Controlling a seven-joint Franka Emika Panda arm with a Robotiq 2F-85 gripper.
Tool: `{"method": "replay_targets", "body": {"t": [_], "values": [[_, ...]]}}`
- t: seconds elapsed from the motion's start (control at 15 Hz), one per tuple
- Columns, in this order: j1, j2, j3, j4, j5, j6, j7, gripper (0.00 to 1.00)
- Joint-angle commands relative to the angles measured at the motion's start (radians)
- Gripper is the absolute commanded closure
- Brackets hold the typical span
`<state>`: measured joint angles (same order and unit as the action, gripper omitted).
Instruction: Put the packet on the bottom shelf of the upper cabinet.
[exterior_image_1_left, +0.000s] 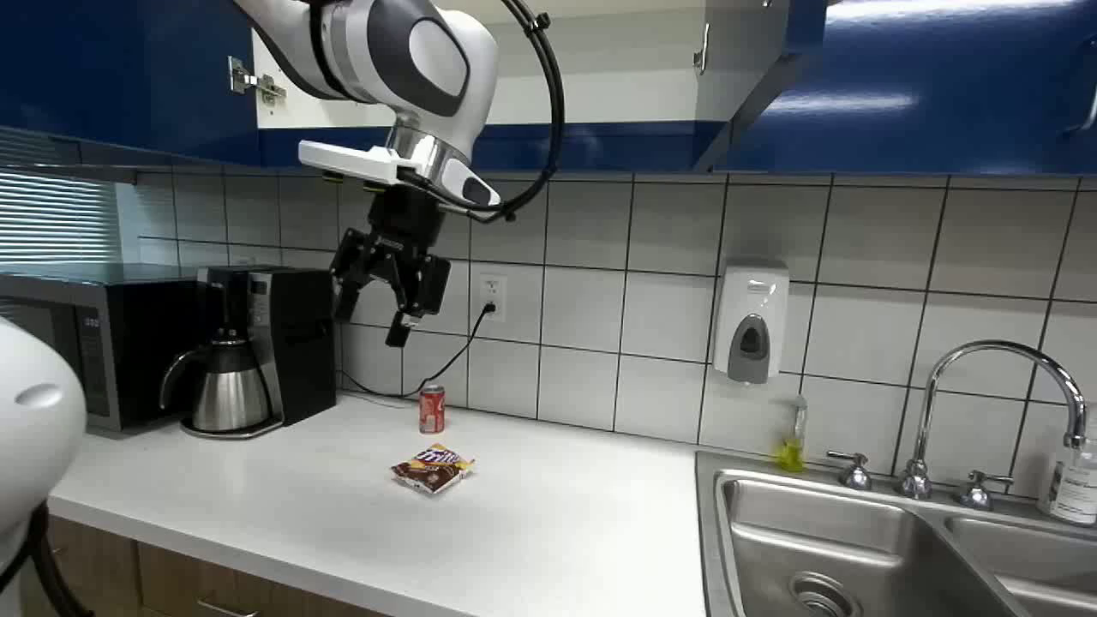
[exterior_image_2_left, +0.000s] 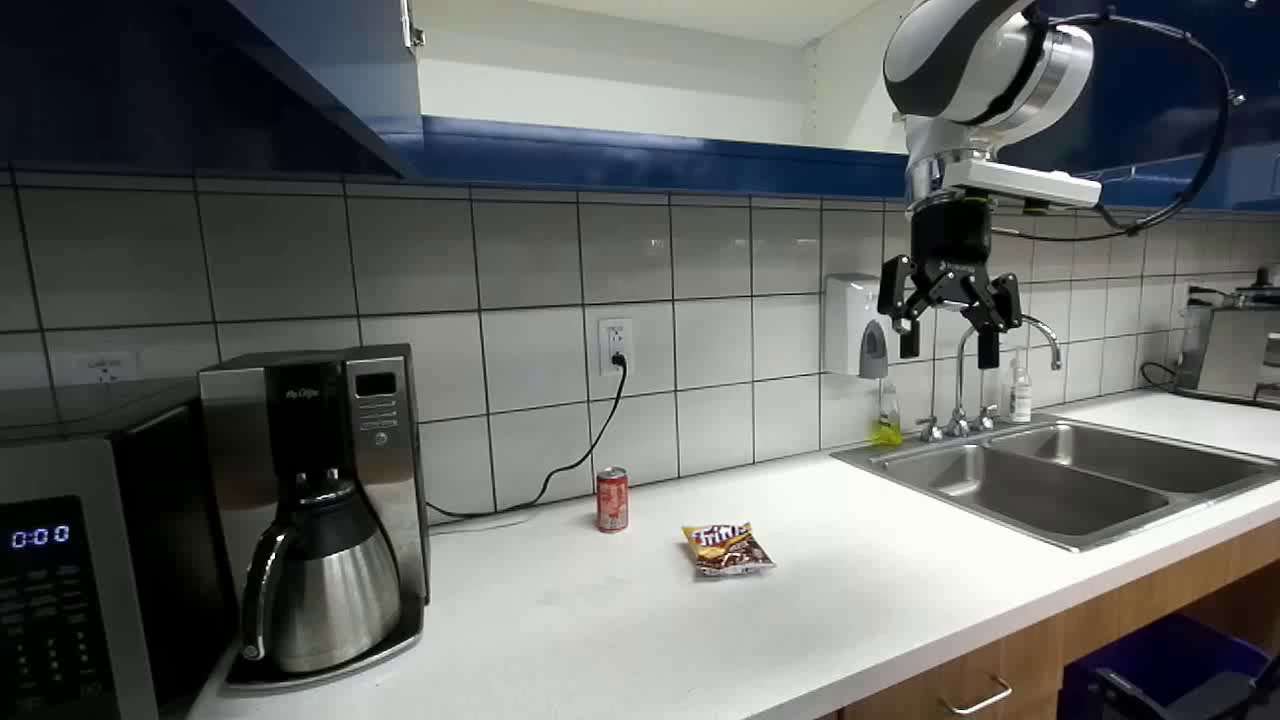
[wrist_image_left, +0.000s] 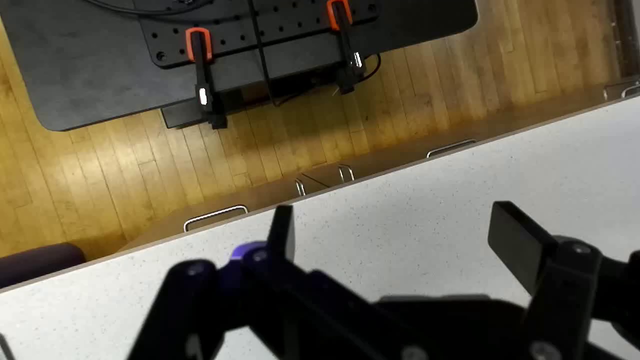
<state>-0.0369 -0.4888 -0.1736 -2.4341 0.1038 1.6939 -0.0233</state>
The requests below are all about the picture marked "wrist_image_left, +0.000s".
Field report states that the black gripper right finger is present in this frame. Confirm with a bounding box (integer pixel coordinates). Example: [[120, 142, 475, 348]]
[[488, 200, 640, 360]]

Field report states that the right orange black clamp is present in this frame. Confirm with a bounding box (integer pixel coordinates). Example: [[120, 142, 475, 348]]
[[323, 0, 364, 94]]

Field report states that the black floor mat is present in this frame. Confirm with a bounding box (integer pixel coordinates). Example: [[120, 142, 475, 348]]
[[0, 0, 477, 131]]

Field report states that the silver drawer handle left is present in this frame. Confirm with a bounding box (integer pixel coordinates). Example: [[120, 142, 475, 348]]
[[181, 204, 249, 232]]

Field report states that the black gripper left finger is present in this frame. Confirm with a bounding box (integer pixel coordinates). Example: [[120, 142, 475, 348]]
[[125, 206, 370, 360]]

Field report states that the orange black clamp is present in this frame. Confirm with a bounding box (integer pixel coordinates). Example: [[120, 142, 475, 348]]
[[323, 0, 364, 94], [183, 26, 227, 128]]

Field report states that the silver drawer handle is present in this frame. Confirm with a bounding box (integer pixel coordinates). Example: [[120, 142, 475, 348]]
[[424, 139, 475, 159], [181, 204, 249, 232]]

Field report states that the silver drawer handle right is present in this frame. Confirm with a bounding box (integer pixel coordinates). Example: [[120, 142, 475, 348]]
[[424, 139, 475, 159]]

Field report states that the left orange black clamp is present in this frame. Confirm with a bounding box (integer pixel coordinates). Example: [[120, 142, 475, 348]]
[[183, 26, 227, 128]]

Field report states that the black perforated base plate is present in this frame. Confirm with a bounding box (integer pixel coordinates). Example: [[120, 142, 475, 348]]
[[140, 0, 379, 67]]

